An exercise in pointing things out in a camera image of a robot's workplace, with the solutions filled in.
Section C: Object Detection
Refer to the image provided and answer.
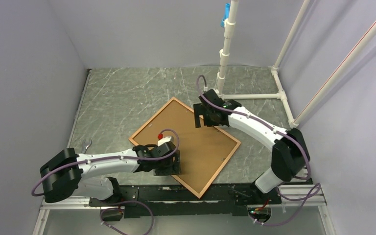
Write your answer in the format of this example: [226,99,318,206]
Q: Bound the silver wrench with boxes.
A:
[81,139,92,154]

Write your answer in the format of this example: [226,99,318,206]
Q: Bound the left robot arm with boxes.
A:
[39,138,180,206]

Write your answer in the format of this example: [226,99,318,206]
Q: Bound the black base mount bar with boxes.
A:
[89,178,282,218]

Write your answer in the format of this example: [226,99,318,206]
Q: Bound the aluminium rail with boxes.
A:
[33,181,327,235]

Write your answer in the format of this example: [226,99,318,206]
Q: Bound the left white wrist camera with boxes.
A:
[157,133,173,146]

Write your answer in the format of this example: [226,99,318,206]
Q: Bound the blue clip on pipe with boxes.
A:
[220,3,231,28]

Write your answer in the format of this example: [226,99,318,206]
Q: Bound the wooden picture frame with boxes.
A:
[128,96,242,199]

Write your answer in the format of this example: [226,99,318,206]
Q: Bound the white pvc pipe stand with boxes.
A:
[224,0,376,118]

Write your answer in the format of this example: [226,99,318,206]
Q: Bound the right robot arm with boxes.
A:
[193,89,310,203]

